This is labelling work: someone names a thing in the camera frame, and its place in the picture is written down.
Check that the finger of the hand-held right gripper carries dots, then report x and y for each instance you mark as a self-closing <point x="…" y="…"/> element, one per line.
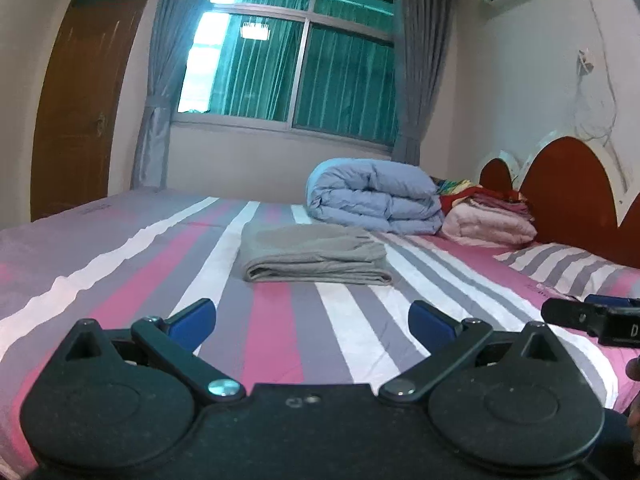
<point x="570" y="315"/>

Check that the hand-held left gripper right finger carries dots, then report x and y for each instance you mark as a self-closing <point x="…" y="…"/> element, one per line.
<point x="432" y="322"/>

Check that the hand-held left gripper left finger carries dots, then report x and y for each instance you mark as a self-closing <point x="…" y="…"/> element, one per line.
<point x="192" y="325"/>

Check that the grey pants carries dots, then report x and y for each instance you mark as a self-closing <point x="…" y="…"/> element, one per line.
<point x="315" y="257"/>

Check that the striped pillow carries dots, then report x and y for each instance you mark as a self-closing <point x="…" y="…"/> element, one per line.
<point x="570" y="267"/>

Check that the bed with striped sheet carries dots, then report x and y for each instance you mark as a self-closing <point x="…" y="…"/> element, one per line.
<point x="150" y="270"/>

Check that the pink folded blanket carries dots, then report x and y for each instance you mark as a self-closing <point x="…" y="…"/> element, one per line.
<point x="487" y="225"/>

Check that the brown wooden headboard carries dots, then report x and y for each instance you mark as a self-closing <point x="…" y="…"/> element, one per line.
<point x="570" y="195"/>

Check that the stack of red folded clothes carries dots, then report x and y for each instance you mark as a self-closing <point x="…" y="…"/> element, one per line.
<point x="500" y="200"/>

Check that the colourful patterned cloth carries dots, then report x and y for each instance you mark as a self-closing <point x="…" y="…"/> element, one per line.
<point x="452" y="187"/>

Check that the blue folded duvet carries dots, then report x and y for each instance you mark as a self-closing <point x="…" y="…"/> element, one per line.
<point x="375" y="195"/>

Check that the grey curtain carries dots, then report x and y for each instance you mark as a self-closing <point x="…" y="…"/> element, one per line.
<point x="420" y="60"/>
<point x="160" y="85"/>

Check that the brown wooden door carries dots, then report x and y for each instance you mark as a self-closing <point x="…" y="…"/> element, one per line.
<point x="80" y="100"/>

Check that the window with green glass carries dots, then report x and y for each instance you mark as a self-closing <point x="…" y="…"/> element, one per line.
<point x="300" y="60"/>

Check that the white wall socket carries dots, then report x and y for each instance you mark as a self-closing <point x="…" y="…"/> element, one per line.
<point x="585" y="60"/>

